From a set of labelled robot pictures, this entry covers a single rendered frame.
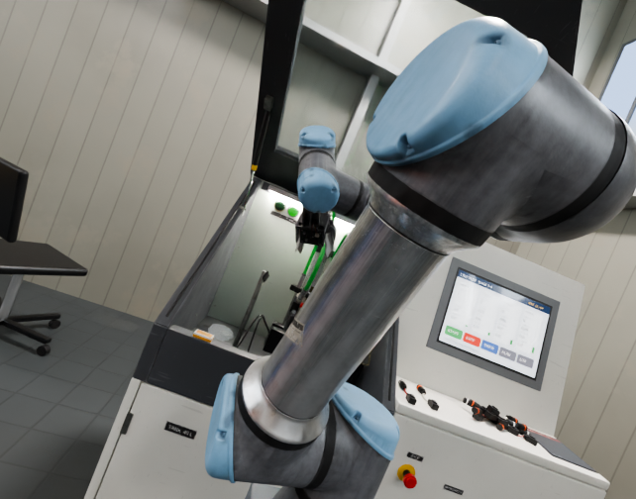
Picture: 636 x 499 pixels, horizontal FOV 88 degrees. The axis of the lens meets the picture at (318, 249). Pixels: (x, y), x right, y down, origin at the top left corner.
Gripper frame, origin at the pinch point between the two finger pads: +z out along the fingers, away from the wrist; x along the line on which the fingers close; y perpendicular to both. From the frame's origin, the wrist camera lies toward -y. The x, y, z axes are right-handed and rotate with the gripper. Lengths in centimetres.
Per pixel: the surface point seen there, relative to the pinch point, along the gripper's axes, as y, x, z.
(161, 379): 35, -33, 23
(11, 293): -19, -191, 100
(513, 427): 15, 69, 47
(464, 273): -29, 51, 26
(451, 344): -7, 50, 41
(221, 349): 26.0, -19.1, 17.2
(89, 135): -157, -231, 65
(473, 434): 24, 53, 38
